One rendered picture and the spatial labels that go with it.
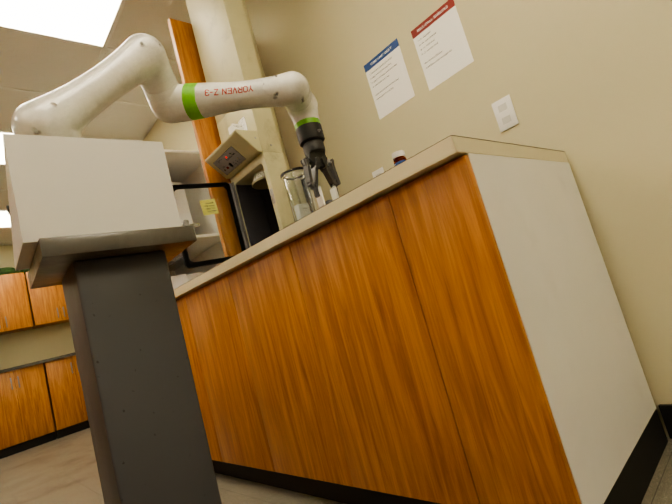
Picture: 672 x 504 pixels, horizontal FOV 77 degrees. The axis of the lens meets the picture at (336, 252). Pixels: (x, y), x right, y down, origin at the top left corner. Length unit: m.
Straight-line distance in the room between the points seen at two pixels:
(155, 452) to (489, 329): 0.78
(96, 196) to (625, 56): 1.51
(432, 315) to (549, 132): 0.85
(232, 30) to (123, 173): 1.31
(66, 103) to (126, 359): 0.66
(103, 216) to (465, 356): 0.88
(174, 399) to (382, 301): 0.56
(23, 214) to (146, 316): 0.32
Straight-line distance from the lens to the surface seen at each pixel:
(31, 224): 1.07
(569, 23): 1.72
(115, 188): 1.12
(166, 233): 1.08
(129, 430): 1.07
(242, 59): 2.23
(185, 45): 2.63
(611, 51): 1.66
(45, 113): 1.29
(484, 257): 0.97
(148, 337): 1.09
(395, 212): 1.09
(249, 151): 2.01
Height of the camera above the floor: 0.65
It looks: 7 degrees up
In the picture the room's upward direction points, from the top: 15 degrees counter-clockwise
